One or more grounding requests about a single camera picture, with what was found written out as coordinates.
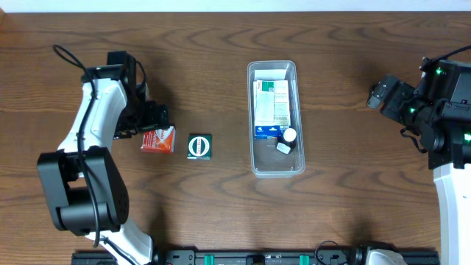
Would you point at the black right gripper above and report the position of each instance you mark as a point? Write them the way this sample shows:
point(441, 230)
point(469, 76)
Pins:
point(388, 100)

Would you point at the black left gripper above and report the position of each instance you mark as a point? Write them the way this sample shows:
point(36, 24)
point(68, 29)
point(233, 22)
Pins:
point(155, 121)

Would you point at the red Panadol box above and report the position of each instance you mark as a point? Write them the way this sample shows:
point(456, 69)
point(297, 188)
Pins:
point(159, 141)

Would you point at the green round-logo box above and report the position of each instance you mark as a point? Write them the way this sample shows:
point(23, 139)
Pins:
point(199, 147)

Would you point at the blue Kool Fever box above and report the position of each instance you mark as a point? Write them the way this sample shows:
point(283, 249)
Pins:
point(282, 118)

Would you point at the white green medicine box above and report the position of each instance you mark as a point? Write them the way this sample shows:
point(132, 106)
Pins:
point(264, 102)

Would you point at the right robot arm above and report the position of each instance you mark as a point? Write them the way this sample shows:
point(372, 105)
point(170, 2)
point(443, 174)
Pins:
point(447, 144)

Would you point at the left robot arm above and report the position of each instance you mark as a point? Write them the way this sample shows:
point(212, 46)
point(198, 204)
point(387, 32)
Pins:
point(84, 190)

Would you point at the clear plastic container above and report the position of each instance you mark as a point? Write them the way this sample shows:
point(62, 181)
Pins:
point(266, 160)

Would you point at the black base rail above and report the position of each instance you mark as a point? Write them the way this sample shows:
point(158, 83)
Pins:
point(328, 252)

